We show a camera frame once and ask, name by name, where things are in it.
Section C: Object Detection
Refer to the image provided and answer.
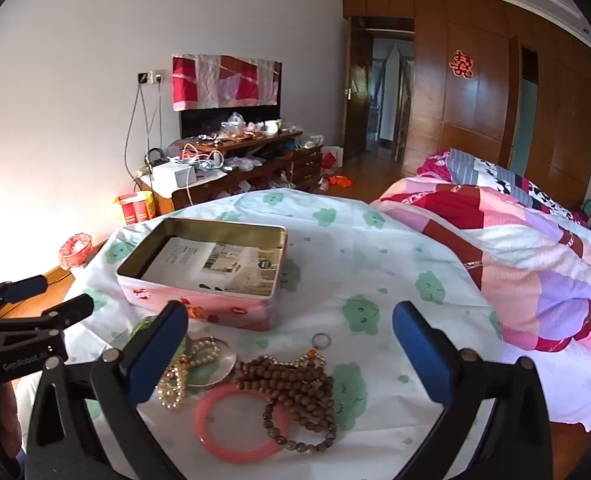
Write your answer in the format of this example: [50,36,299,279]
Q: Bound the white cloud print bed sheet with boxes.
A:
[16,190,551,480]

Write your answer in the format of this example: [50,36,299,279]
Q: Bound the white charger cable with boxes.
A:
[183,142,225,173]

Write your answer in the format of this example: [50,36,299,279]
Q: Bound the dark bead bracelet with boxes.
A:
[262,400,339,453]

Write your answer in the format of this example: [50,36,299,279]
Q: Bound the red paper-cut decoration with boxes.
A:
[449,50,475,79]

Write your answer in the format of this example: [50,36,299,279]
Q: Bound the red and pink cover cloth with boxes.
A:
[172,53,282,112]

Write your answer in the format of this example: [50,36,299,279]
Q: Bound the black television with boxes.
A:
[180,60,282,141]

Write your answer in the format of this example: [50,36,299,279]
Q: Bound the pink tin box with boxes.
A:
[116,218,289,332]

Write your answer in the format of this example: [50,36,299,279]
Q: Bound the white box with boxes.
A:
[153,158,196,191]

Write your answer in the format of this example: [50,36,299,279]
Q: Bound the red plastic bag bin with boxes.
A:
[59,233,94,270]

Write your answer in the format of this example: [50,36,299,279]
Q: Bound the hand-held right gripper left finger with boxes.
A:
[23,300,191,480]

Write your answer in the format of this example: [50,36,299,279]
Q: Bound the wooden door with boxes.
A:
[344,17,376,161]

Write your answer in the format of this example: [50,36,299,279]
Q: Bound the brown wooden bead necklace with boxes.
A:
[236,349,336,433]

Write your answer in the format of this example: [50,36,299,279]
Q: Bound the wooden television cabinet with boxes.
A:
[140,130,323,216]

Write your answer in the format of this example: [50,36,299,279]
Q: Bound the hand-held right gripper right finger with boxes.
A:
[392,301,559,480]

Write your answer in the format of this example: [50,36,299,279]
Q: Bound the silver bangle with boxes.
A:
[176,335,238,390]

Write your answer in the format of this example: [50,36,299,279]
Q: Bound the green jade bangle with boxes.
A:
[130,316,194,361]

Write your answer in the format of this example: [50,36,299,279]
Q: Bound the pink bangle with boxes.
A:
[193,384,291,463]

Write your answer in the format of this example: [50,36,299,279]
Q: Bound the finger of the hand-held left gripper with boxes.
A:
[0,293,95,335]
[0,274,50,318]

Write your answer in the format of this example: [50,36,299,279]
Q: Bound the hanging grey cables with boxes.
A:
[124,82,164,181]

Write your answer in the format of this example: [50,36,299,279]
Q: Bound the paper booklet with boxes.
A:
[140,236,281,296]

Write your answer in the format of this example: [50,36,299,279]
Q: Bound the wooden wardrobe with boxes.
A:
[343,0,591,211]

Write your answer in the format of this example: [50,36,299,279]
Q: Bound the red and yellow box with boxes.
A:
[113,191,156,226]

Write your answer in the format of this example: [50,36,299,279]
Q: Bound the pink patchwork quilt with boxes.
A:
[370,149,591,431]

